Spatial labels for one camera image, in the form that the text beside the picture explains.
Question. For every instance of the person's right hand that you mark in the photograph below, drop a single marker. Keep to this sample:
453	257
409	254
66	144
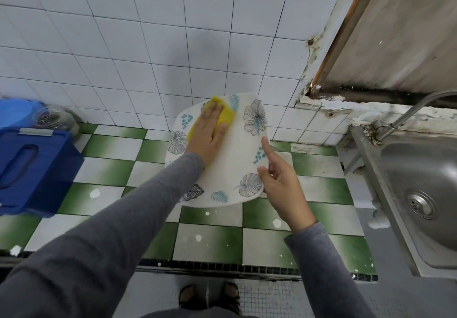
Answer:
285	193

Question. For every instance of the stainless steel sink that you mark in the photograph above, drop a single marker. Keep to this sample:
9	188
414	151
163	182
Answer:
418	193

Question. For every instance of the glass jar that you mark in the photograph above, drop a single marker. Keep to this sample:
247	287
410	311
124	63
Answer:
57	120

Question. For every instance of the person's black shoe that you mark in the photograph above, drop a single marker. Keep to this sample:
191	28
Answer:
191	296
230	296

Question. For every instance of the metal faucet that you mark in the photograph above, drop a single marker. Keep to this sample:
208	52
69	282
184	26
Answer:
410	110

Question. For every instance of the blue plastic box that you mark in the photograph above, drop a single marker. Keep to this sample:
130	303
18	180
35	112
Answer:
36	171

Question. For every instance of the person's left hand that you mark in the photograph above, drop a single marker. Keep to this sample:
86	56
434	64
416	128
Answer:
205	139

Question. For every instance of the blue plastic bowl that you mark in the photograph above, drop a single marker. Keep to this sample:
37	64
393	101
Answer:
18	113

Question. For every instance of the person's right forearm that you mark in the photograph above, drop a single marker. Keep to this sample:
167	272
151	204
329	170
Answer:
328	271

